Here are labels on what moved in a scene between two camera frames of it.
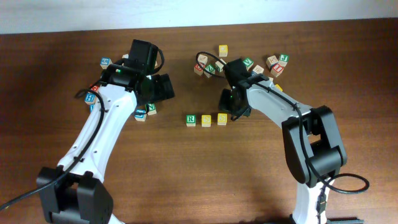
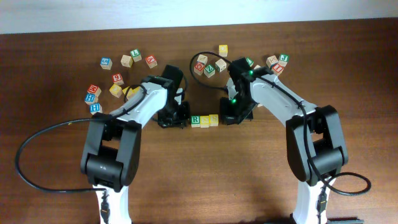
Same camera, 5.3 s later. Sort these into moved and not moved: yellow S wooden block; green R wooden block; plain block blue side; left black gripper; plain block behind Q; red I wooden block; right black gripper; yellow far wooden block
Moved: left black gripper; green R wooden block
Not moved: red I wooden block; plain block blue side; right black gripper; plain block behind Q; yellow far wooden block; yellow S wooden block
